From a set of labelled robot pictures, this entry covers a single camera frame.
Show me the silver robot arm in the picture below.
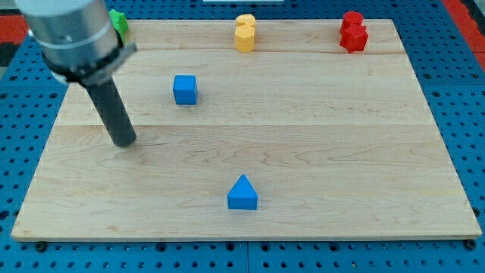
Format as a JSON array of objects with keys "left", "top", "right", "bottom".
[{"left": 15, "top": 0, "right": 137, "bottom": 86}]

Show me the blue triangle block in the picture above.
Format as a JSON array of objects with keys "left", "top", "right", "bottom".
[{"left": 227, "top": 174, "right": 258, "bottom": 210}]

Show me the blue cube block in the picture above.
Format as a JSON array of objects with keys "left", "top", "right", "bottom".
[{"left": 173, "top": 74, "right": 198, "bottom": 105}]

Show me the wooden board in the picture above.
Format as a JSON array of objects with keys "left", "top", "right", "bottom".
[{"left": 11, "top": 19, "right": 482, "bottom": 242}]

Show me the yellow hexagon block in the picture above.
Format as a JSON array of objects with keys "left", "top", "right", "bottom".
[{"left": 234, "top": 25, "right": 255, "bottom": 52}]

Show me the yellow heart block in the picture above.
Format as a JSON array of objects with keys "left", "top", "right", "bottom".
[{"left": 236, "top": 14, "right": 256, "bottom": 28}]

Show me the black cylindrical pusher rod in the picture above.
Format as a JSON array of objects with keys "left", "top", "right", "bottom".
[{"left": 86, "top": 78, "right": 136, "bottom": 147}]

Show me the red star block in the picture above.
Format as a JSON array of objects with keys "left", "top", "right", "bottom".
[{"left": 339, "top": 24, "right": 368, "bottom": 53}]

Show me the green block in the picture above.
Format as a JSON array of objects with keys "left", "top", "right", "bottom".
[{"left": 108, "top": 9, "right": 129, "bottom": 43}]

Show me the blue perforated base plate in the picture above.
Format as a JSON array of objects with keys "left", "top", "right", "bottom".
[{"left": 1, "top": 0, "right": 484, "bottom": 272}]

